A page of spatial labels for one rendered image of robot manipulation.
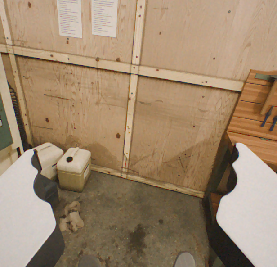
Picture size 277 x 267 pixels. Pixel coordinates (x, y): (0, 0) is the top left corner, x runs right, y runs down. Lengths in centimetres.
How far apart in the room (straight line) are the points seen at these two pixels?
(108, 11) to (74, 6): 28
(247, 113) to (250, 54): 44
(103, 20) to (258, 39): 115
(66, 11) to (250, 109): 166
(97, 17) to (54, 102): 94
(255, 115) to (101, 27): 141
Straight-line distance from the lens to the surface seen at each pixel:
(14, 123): 99
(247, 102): 161
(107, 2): 166
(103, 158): 211
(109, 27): 164
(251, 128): 170
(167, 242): 180
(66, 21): 181
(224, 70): 159
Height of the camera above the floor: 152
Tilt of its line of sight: 28 degrees down
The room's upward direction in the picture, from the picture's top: 7 degrees clockwise
